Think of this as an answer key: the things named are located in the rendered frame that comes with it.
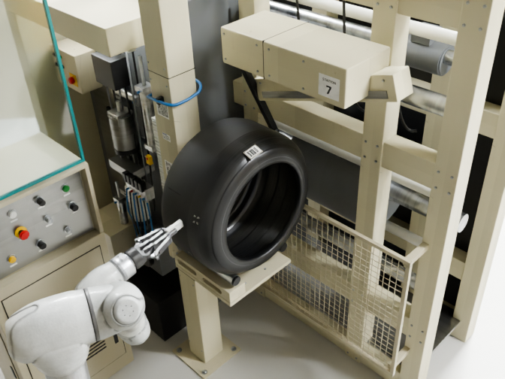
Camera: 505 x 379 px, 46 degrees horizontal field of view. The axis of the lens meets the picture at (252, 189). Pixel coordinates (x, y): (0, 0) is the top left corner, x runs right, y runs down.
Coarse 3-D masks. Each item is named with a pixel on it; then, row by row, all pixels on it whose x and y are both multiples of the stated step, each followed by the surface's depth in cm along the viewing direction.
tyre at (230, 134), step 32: (224, 128) 222; (256, 128) 224; (192, 160) 215; (224, 160) 209; (256, 160) 212; (288, 160) 225; (192, 192) 211; (224, 192) 208; (256, 192) 265; (288, 192) 256; (192, 224) 212; (224, 224) 212; (256, 224) 261; (288, 224) 246; (192, 256) 229; (224, 256) 221; (256, 256) 238
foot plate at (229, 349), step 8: (224, 336) 330; (184, 344) 327; (224, 344) 326; (232, 344) 325; (176, 352) 323; (184, 352) 322; (224, 352) 321; (232, 352) 321; (184, 360) 318; (192, 360) 318; (200, 360) 317; (216, 360) 317; (224, 360) 317; (192, 368) 313; (200, 368) 313; (208, 368) 313; (216, 368) 313; (200, 376) 310; (208, 376) 310
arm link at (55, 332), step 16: (32, 304) 138; (48, 304) 136; (64, 304) 136; (80, 304) 137; (16, 320) 134; (32, 320) 133; (48, 320) 134; (64, 320) 135; (80, 320) 136; (16, 336) 132; (32, 336) 132; (48, 336) 133; (64, 336) 134; (80, 336) 136; (16, 352) 133; (32, 352) 133; (48, 352) 135; (64, 352) 136; (80, 352) 139; (48, 368) 137; (64, 368) 138; (80, 368) 144
